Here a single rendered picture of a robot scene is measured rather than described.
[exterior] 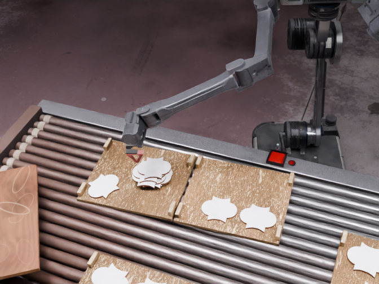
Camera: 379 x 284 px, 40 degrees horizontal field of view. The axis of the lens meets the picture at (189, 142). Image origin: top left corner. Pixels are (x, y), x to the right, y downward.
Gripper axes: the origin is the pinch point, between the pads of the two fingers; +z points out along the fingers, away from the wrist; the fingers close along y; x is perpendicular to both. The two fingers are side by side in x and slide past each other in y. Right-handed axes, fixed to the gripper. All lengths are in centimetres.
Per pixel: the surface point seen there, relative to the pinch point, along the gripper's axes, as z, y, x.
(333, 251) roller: 14, 36, 74
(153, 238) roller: 15.4, 30.6, 7.5
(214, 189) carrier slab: 13.1, 8.3, 30.3
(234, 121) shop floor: 108, -131, 42
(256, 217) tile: 12, 23, 47
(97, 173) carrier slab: 13.7, -0.6, -19.1
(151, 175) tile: 8.0, 5.5, 5.3
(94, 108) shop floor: 109, -148, -63
